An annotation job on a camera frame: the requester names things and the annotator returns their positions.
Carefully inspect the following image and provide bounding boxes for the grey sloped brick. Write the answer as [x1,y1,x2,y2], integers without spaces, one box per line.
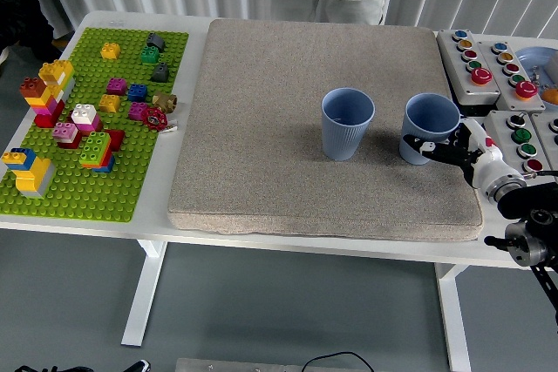
[150,62,171,84]

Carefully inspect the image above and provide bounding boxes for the white table leg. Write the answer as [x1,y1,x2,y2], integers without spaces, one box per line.
[434,261,473,372]
[120,239,168,348]

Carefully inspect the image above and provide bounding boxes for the grey five-button control box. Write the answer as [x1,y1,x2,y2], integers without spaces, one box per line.
[436,29,501,117]
[476,39,548,112]

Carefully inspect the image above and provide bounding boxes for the yellow white brick tower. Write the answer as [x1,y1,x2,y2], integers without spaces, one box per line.
[37,59,76,103]

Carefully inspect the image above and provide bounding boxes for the red building brick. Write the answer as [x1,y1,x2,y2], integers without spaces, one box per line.
[104,129,126,153]

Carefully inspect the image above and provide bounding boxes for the yellow blue grey brick stack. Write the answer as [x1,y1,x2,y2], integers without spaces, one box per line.
[0,147,57,200]

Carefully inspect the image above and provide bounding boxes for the white pink brick stack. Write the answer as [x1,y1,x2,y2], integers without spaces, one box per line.
[69,103,104,136]

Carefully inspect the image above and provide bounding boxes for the grey four-button box black base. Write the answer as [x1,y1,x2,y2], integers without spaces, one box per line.
[483,109,558,186]

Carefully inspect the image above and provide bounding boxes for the blue building brick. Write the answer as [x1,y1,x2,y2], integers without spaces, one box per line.
[126,84,149,103]

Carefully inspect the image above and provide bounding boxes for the green studded baseplate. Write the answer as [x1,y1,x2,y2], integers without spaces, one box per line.
[0,26,190,224]

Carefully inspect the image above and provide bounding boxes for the yellow building brick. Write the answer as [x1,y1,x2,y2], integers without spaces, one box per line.
[98,93,122,114]
[99,42,122,61]

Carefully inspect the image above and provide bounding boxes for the blue ribbed cup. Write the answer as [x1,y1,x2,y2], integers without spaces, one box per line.
[398,92,461,166]
[321,86,376,162]

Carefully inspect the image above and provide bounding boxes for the grey button box black knobs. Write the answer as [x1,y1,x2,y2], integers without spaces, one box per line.
[527,111,558,175]

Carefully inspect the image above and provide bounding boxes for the pink dark red brick stack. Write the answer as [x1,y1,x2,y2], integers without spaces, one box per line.
[51,121,84,150]

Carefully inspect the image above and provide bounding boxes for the grey-brown padded mat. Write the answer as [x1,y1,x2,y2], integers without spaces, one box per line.
[167,18,485,243]

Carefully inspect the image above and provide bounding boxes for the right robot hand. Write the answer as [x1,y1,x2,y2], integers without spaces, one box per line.
[401,118,522,190]

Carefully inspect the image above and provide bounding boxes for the green orange blue brick stack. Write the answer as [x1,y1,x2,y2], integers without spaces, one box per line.
[78,131,116,174]

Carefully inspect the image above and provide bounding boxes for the brass valve red handwheel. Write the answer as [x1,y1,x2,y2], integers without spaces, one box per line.
[139,91,179,132]

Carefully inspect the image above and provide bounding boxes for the magenta building brick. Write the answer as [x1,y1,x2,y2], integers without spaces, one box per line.
[105,77,128,97]
[127,101,150,122]

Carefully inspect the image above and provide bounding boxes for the black cable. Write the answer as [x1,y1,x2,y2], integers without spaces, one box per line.
[302,350,375,372]

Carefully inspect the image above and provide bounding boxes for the brown yellow red brick tower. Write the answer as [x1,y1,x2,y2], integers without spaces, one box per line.
[18,77,66,129]

